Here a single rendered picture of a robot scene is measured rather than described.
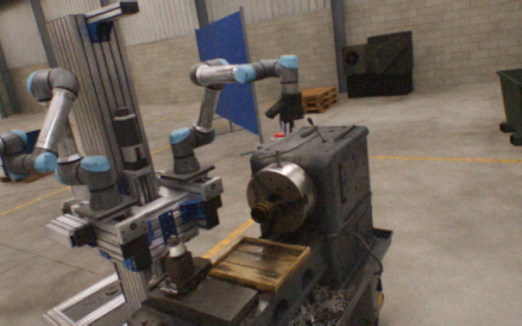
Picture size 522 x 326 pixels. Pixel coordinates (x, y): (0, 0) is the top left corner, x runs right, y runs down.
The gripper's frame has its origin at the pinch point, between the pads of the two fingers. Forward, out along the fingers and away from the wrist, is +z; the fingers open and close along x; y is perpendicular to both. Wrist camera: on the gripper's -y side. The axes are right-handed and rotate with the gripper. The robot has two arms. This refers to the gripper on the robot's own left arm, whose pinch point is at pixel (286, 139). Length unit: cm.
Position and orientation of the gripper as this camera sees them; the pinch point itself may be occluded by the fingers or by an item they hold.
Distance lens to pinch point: 173.7
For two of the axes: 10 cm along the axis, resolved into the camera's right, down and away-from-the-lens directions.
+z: 0.5, 9.3, 3.5
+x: -5.1, -2.8, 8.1
